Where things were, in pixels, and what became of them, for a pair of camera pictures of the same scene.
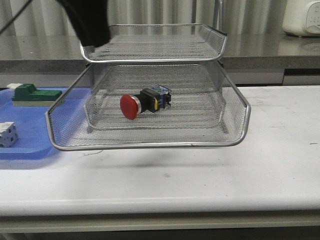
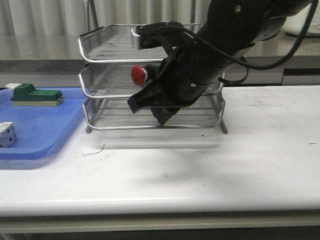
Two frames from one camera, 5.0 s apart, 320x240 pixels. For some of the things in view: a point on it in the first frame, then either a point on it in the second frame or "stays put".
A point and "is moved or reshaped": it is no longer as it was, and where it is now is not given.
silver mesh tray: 206,108 is moved or reshaped
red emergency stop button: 150,99 is moved or reshaped
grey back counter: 53,60 stays put
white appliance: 302,18 stays put
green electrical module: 27,95 stays put
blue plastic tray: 42,130 stays put
